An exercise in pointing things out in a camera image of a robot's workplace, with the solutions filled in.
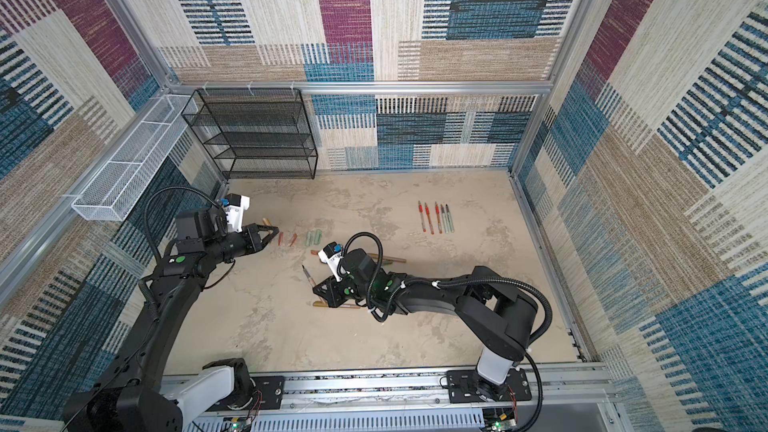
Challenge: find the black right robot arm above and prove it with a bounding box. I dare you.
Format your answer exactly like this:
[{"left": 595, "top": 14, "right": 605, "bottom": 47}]
[{"left": 313, "top": 242, "right": 552, "bottom": 388}]

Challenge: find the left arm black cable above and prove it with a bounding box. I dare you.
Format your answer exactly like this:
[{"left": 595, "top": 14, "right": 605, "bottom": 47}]
[{"left": 143, "top": 185, "right": 229, "bottom": 265}]

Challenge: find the light green marker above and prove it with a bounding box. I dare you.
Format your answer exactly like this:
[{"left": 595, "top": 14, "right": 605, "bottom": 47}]
[{"left": 445, "top": 204, "right": 455, "bottom": 233}]

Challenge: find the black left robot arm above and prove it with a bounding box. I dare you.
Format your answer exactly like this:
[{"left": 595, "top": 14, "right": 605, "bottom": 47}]
[{"left": 63, "top": 206, "right": 279, "bottom": 431}]

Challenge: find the aluminium front rail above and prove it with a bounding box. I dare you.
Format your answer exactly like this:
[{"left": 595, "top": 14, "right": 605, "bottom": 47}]
[{"left": 161, "top": 365, "right": 619, "bottom": 432}]

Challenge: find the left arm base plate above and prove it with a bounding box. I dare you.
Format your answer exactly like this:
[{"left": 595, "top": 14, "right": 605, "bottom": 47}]
[{"left": 207, "top": 375, "right": 285, "bottom": 412}]

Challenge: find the gold marker bottom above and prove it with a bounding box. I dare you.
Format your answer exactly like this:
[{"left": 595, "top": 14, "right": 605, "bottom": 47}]
[{"left": 312, "top": 300, "right": 361, "bottom": 310}]

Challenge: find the white wire mesh basket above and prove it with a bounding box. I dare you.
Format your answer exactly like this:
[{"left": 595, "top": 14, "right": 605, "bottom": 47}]
[{"left": 72, "top": 94, "right": 189, "bottom": 222}]

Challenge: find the brown pen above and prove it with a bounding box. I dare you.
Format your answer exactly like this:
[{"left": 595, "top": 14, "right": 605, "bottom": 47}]
[{"left": 368, "top": 253, "right": 407, "bottom": 264}]

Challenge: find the black wire mesh shelf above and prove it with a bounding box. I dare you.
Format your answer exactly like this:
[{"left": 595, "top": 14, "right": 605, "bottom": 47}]
[{"left": 181, "top": 88, "right": 318, "bottom": 180}]

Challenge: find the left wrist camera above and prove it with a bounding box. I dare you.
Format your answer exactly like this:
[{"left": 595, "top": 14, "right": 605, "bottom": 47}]
[{"left": 221, "top": 193, "right": 250, "bottom": 233}]

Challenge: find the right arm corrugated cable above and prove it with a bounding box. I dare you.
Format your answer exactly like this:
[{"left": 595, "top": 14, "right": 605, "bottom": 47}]
[{"left": 335, "top": 231, "right": 553, "bottom": 432}]

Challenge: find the light green pen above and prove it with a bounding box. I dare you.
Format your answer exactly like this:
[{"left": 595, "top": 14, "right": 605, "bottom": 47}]
[{"left": 437, "top": 204, "right": 450, "bottom": 233}]

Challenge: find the brown pen diagonal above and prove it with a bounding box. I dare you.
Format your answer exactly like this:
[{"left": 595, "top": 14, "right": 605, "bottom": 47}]
[{"left": 302, "top": 265, "right": 317, "bottom": 288}]

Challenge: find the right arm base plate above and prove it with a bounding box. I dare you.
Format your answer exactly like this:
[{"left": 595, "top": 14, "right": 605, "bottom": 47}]
[{"left": 440, "top": 369, "right": 532, "bottom": 404}]

